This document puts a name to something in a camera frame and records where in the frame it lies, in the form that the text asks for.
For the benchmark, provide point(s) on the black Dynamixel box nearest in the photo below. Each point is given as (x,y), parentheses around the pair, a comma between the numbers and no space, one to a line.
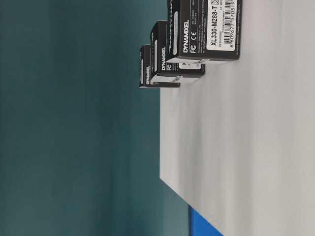
(203,31)

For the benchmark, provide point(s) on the white foam base block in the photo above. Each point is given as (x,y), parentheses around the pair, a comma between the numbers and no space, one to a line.
(238,145)

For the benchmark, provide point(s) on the blue table mat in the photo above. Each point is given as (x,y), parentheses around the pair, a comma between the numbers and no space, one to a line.
(198,226)

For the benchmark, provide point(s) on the black dynamixel box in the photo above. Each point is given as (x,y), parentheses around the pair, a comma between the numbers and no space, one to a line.
(203,31)
(166,74)
(145,73)

